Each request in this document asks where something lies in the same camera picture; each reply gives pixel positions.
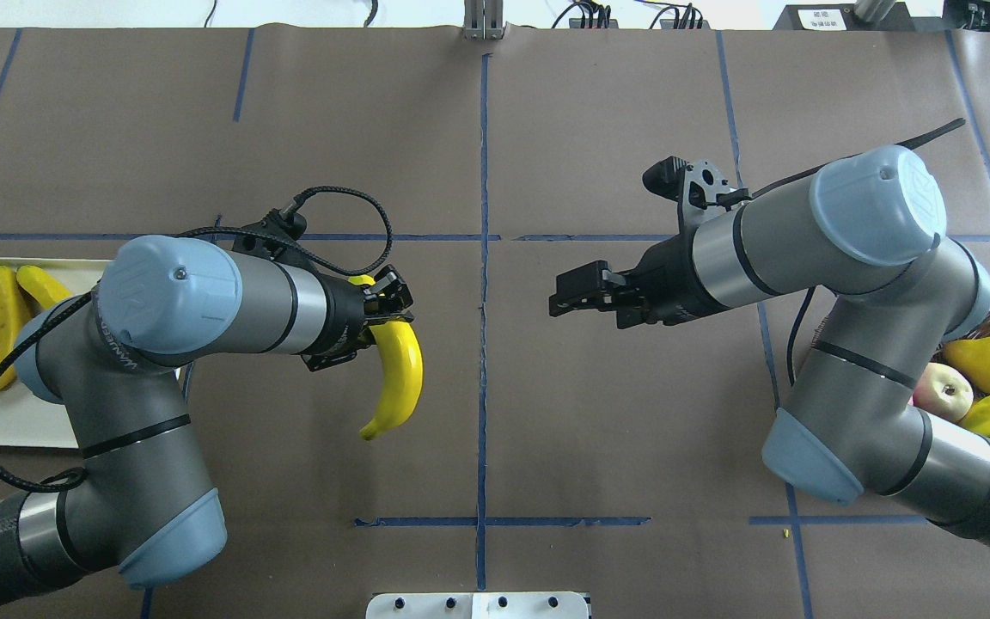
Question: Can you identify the black box with label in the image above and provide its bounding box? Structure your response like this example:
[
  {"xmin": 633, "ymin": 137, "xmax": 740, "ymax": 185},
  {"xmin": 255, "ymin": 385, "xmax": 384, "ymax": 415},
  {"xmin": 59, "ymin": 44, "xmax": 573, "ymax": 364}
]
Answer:
[{"xmin": 773, "ymin": 1, "xmax": 918, "ymax": 32}]

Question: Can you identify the white bear tray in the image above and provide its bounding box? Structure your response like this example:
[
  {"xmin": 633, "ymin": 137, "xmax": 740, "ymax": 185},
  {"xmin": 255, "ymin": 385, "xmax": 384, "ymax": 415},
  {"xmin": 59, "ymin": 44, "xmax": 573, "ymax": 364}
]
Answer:
[{"xmin": 0, "ymin": 257, "xmax": 107, "ymax": 448}]

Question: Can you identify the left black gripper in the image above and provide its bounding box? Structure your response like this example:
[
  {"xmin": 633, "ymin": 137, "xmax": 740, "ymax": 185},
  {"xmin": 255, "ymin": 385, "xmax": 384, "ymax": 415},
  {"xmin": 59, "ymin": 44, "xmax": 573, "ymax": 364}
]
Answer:
[{"xmin": 300, "ymin": 264, "xmax": 415, "ymax": 372}]

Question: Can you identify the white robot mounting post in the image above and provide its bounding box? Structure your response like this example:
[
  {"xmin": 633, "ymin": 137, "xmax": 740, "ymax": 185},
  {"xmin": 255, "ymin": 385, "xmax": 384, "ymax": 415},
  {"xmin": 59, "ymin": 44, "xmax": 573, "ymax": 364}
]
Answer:
[{"xmin": 365, "ymin": 591, "xmax": 593, "ymax": 618}]

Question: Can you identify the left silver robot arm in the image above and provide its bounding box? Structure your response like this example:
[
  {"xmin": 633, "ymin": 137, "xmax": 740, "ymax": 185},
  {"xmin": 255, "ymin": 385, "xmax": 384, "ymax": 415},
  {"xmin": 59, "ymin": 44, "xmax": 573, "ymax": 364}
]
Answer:
[{"xmin": 0, "ymin": 230, "xmax": 413, "ymax": 606}]

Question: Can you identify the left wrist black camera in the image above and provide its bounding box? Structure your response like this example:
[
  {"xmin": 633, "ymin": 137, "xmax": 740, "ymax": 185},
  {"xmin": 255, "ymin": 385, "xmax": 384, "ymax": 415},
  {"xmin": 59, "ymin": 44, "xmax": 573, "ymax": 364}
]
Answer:
[{"xmin": 231, "ymin": 209, "xmax": 307, "ymax": 261}]

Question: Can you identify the black power strip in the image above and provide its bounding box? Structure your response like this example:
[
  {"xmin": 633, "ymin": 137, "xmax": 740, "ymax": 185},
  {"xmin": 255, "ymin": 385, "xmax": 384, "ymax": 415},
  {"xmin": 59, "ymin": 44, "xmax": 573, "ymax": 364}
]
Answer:
[
  {"xmin": 650, "ymin": 3, "xmax": 710, "ymax": 30},
  {"xmin": 553, "ymin": 1, "xmax": 620, "ymax": 30}
]

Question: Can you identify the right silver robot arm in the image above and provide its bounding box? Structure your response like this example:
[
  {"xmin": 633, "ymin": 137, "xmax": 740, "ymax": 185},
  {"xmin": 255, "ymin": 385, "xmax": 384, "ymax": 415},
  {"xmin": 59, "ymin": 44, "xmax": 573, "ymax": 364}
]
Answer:
[{"xmin": 547, "ymin": 144, "xmax": 990, "ymax": 546}]

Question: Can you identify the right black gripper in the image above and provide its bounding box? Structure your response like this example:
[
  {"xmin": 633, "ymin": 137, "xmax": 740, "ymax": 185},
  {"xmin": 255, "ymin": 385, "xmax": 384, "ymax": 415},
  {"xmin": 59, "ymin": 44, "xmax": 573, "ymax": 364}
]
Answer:
[{"xmin": 547, "ymin": 235, "xmax": 728, "ymax": 329}]

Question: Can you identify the yellow banana short end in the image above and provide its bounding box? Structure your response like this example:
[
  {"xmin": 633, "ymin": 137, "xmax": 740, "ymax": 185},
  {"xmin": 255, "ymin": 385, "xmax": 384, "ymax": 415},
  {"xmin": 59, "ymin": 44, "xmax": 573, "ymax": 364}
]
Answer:
[{"xmin": 0, "ymin": 266, "xmax": 32, "ymax": 362}]

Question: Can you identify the aluminium frame post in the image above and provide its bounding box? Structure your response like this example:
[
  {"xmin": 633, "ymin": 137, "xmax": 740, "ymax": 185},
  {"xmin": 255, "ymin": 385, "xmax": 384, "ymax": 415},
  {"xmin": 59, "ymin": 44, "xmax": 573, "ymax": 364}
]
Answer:
[{"xmin": 462, "ymin": 0, "xmax": 506, "ymax": 40}]

